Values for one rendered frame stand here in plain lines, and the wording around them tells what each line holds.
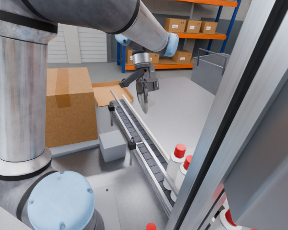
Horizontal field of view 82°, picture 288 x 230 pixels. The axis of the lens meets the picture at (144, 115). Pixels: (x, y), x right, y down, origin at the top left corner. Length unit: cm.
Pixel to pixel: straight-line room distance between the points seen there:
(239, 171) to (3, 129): 38
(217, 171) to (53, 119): 69
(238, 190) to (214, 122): 7
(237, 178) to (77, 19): 28
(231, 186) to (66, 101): 65
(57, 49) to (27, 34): 431
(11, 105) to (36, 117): 5
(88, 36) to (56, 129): 387
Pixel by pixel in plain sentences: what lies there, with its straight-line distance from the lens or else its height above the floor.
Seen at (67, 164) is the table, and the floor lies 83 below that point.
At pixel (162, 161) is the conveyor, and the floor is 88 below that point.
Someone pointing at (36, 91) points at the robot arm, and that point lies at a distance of 37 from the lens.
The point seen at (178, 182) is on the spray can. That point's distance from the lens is 57.
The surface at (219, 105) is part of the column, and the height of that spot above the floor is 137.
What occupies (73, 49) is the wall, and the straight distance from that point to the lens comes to 456.
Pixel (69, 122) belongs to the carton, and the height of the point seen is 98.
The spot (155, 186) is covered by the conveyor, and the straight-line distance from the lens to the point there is 70.
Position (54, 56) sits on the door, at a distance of 471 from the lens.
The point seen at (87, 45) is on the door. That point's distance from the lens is 460.
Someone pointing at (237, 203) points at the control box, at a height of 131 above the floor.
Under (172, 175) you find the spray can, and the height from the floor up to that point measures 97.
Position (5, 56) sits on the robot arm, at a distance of 35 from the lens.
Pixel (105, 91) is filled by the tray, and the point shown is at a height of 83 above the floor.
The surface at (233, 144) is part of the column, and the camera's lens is 18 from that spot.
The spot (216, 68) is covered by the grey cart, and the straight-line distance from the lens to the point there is 262.
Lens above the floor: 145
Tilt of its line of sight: 35 degrees down
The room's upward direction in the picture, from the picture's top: 6 degrees clockwise
